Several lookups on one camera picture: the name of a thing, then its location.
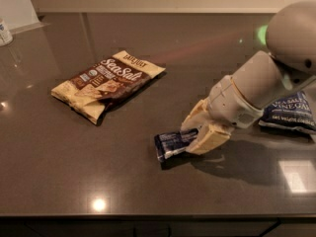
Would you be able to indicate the white container at left edge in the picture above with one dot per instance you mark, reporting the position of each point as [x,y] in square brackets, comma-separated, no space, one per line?
[5,35]

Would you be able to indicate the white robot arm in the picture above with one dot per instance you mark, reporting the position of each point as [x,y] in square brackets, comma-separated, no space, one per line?
[288,65]

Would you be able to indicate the brown sea salt chip bag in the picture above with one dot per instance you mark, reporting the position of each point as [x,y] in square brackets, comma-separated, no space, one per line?
[105,84]

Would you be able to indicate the blue rxbar blueberry bar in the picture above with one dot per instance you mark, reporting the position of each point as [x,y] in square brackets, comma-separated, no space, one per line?
[173,143]

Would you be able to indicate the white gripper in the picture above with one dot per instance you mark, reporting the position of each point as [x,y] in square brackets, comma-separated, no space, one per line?
[230,104]

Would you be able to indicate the blue salt vinegar chip bag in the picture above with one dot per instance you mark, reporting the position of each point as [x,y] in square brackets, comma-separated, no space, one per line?
[292,113]

